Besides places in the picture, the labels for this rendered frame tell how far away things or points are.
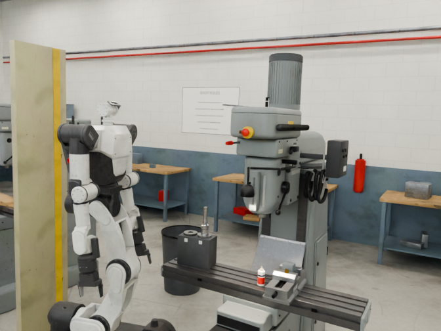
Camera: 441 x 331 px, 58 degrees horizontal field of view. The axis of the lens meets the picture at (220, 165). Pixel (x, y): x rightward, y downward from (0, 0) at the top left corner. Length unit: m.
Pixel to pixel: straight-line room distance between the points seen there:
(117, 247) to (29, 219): 1.19
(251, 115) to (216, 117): 5.20
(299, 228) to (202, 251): 0.64
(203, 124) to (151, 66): 1.64
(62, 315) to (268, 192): 1.32
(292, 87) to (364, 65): 4.08
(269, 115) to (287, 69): 0.46
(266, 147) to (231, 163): 5.01
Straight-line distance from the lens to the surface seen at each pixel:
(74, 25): 9.78
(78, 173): 1.96
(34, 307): 3.49
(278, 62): 2.39
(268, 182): 2.15
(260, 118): 2.00
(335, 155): 2.32
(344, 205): 6.49
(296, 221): 2.62
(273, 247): 2.68
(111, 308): 2.33
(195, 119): 7.45
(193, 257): 2.54
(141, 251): 2.44
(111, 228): 2.14
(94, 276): 2.08
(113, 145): 2.04
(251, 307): 2.34
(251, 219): 6.37
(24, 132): 3.14
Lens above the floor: 1.83
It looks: 7 degrees down
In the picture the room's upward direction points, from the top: 2 degrees clockwise
